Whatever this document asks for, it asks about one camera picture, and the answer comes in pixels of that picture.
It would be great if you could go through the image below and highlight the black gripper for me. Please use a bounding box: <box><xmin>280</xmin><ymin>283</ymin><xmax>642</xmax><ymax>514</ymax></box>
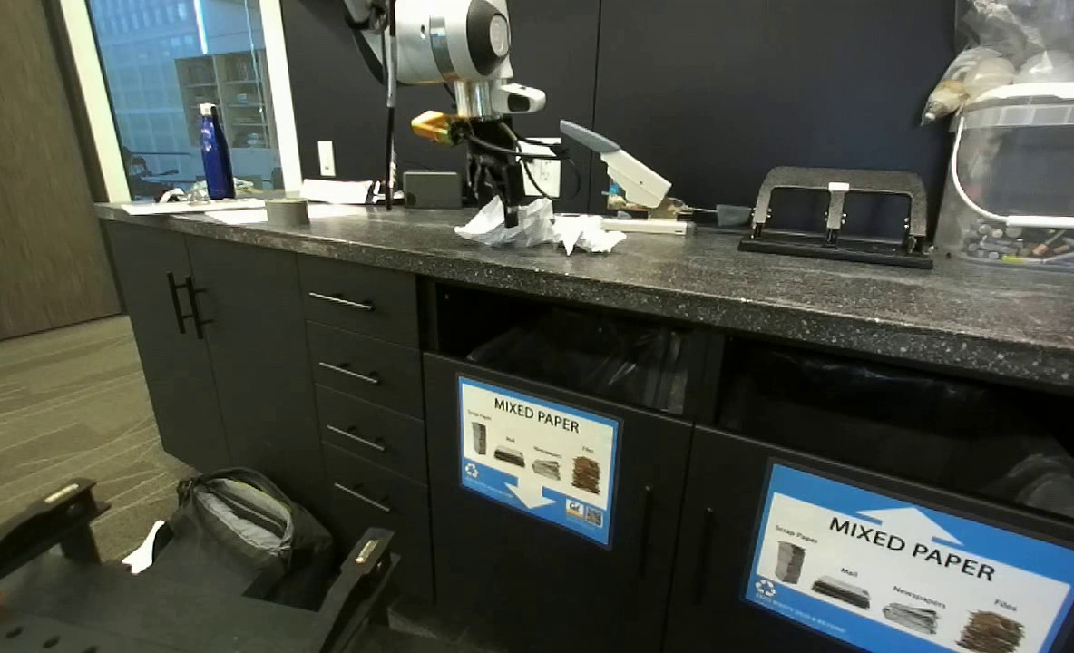
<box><xmin>464</xmin><ymin>117</ymin><xmax>537</xmax><ymax>228</ymax></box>

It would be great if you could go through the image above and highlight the white cloth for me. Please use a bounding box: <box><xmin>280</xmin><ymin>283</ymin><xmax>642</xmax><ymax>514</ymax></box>
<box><xmin>552</xmin><ymin>209</ymin><xmax>631</xmax><ymax>257</ymax></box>

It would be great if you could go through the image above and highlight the black bin bag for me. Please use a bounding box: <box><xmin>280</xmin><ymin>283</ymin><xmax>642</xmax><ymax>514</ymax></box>
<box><xmin>459</xmin><ymin>306</ymin><xmax>726</xmax><ymax>425</ymax></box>
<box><xmin>714</xmin><ymin>344</ymin><xmax>1074</xmax><ymax>533</ymax></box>

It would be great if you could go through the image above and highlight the black bin door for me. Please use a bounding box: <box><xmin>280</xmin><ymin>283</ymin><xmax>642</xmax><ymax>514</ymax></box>
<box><xmin>419</xmin><ymin>347</ymin><xmax>700</xmax><ymax>653</ymax></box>

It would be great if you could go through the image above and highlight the black power adapter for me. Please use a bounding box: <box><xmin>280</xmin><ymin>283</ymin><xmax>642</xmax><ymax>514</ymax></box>
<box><xmin>400</xmin><ymin>168</ymin><xmax>466</xmax><ymax>212</ymax></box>

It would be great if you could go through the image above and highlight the grey white stapler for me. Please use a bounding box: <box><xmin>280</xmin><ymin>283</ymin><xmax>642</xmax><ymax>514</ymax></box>
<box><xmin>549</xmin><ymin>117</ymin><xmax>691</xmax><ymax>239</ymax></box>

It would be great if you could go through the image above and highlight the white power strip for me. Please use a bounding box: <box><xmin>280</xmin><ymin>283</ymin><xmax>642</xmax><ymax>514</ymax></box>
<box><xmin>298</xmin><ymin>176</ymin><xmax>384</xmax><ymax>209</ymax></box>

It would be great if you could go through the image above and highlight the black cabinet drawer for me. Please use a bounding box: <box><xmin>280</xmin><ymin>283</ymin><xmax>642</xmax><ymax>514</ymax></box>
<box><xmin>313</xmin><ymin>383</ymin><xmax>431</xmax><ymax>482</ymax></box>
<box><xmin>304</xmin><ymin>330</ymin><xmax>429</xmax><ymax>425</ymax></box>
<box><xmin>298</xmin><ymin>255</ymin><xmax>429</xmax><ymax>355</ymax></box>
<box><xmin>320</xmin><ymin>445</ymin><xmax>434</xmax><ymax>605</ymax></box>

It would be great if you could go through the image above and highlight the grey tape roll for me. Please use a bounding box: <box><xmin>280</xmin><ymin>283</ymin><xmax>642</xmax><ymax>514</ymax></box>
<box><xmin>264</xmin><ymin>194</ymin><xmax>313</xmax><ymax>232</ymax></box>

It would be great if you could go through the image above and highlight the blue label down arrow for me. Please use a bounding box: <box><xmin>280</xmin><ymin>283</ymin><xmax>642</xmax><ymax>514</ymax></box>
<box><xmin>454</xmin><ymin>374</ymin><xmax>624</xmax><ymax>551</ymax></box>

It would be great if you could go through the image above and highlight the flat white paper sheet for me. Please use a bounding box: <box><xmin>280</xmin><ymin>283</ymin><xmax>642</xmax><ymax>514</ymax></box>
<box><xmin>194</xmin><ymin>202</ymin><xmax>280</xmax><ymax>232</ymax></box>
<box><xmin>116</xmin><ymin>193</ymin><xmax>220</xmax><ymax>220</ymax></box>

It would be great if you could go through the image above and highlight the blue water bottle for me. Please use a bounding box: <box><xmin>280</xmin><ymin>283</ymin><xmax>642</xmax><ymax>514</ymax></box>
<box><xmin>194</xmin><ymin>99</ymin><xmax>238</xmax><ymax>202</ymax></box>

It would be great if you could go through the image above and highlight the black cabinet door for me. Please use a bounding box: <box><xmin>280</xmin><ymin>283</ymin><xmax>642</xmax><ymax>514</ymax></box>
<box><xmin>99</xmin><ymin>218</ymin><xmax>203</xmax><ymax>478</ymax></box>
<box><xmin>180</xmin><ymin>232</ymin><xmax>326</xmax><ymax>514</ymax></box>

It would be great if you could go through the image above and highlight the black hole punch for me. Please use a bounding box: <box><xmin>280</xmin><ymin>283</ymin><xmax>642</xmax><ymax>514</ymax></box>
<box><xmin>735</xmin><ymin>164</ymin><xmax>934</xmax><ymax>272</ymax></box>

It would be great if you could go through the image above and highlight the white framed window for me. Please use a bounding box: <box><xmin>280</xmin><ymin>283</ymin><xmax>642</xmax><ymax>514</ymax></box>
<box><xmin>59</xmin><ymin>0</ymin><xmax>307</xmax><ymax>206</ymax></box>

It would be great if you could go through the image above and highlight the black grey backpack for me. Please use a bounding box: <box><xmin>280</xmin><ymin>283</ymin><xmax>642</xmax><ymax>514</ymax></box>
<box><xmin>149</xmin><ymin>464</ymin><xmax>342</xmax><ymax>609</ymax></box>

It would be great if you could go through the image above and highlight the black box blue label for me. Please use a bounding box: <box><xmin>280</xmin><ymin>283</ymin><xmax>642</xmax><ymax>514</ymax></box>
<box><xmin>661</xmin><ymin>422</ymin><xmax>1074</xmax><ymax>653</ymax></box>

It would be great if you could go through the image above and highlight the white paper on floor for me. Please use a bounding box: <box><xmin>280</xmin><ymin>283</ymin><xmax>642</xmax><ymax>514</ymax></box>
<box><xmin>119</xmin><ymin>517</ymin><xmax>172</xmax><ymax>580</ymax></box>

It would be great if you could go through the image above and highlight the clear plastic storage container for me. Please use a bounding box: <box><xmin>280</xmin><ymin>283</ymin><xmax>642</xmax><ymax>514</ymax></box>
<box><xmin>931</xmin><ymin>77</ymin><xmax>1074</xmax><ymax>274</ymax></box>

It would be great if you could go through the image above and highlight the translucent plastic bag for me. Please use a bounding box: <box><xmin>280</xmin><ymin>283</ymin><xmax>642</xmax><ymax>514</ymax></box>
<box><xmin>916</xmin><ymin>0</ymin><xmax>1074</xmax><ymax>124</ymax></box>

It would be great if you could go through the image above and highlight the blue label up arrow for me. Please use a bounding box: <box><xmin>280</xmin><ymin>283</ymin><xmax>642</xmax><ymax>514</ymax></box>
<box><xmin>741</xmin><ymin>460</ymin><xmax>1074</xmax><ymax>653</ymax></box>

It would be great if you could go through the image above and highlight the large white wall outlet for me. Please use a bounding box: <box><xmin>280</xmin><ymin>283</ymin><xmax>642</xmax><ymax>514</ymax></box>
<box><xmin>517</xmin><ymin>133</ymin><xmax>564</xmax><ymax>202</ymax></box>

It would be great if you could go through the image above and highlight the orange wrist mount ring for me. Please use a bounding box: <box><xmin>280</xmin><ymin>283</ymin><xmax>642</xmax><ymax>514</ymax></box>
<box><xmin>405</xmin><ymin>105</ymin><xmax>492</xmax><ymax>148</ymax></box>

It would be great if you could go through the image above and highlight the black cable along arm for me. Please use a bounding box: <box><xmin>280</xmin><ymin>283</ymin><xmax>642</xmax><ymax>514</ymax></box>
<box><xmin>367</xmin><ymin>21</ymin><xmax>408</xmax><ymax>209</ymax></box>

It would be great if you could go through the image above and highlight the silver drawer handle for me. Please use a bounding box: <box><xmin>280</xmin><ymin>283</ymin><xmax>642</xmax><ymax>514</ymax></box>
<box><xmin>304</xmin><ymin>286</ymin><xmax>380</xmax><ymax>314</ymax></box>
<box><xmin>326</xmin><ymin>478</ymin><xmax>394</xmax><ymax>517</ymax></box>
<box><xmin>321</xmin><ymin>422</ymin><xmax>390</xmax><ymax>455</ymax></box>
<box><xmin>313</xmin><ymin>355</ymin><xmax>384</xmax><ymax>391</ymax></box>

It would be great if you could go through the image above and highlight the black cabinet door handle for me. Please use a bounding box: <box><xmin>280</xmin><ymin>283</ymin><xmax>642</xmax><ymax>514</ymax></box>
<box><xmin>185</xmin><ymin>274</ymin><xmax>209</xmax><ymax>344</ymax></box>
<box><xmin>164</xmin><ymin>268</ymin><xmax>193</xmax><ymax>342</ymax></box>

